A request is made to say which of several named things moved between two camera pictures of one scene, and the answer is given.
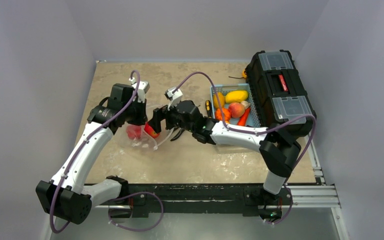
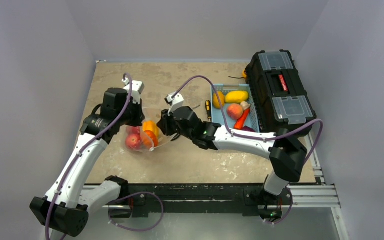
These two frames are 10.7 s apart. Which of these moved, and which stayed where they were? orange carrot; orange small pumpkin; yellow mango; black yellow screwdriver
Moved: orange small pumpkin
Stayed: orange carrot; yellow mango; black yellow screwdriver
